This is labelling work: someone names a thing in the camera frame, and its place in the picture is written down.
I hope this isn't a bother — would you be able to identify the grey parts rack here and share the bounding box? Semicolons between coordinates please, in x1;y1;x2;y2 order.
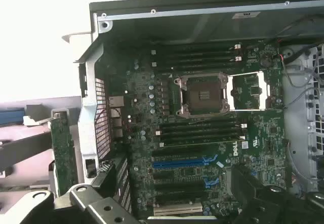
0;96;86;192

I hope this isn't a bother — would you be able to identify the green motherboard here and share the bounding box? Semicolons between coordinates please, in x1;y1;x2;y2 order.
108;41;292;221

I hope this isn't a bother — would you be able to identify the white expansion slot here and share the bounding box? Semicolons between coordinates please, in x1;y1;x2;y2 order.
153;201;204;216

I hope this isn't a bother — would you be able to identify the blue expansion slot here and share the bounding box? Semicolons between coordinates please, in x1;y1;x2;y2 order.
152;155;219;169

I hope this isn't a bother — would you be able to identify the blue disk carrier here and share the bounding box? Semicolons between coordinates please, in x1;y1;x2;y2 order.
0;107;26;126

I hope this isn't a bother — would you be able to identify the metal socket cover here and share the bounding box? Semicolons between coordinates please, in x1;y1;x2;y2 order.
226;71;271;112

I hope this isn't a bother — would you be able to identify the perforated metal disk bay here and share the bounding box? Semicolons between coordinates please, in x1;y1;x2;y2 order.
282;43;324;194

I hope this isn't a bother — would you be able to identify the CPU socket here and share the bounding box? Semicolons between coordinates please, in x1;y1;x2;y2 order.
174;71;229;119

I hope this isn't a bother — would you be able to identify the open black PC case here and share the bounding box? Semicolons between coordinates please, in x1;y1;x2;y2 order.
73;0;324;224

